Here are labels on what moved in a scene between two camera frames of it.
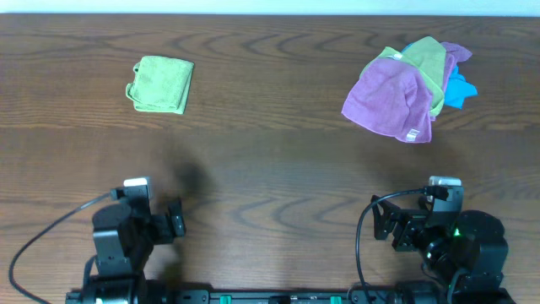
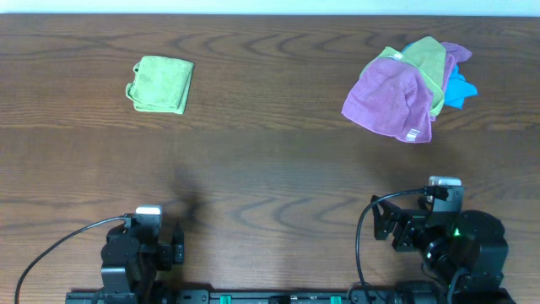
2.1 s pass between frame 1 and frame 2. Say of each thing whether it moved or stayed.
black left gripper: moved
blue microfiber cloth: stayed
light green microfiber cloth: stayed
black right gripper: stayed
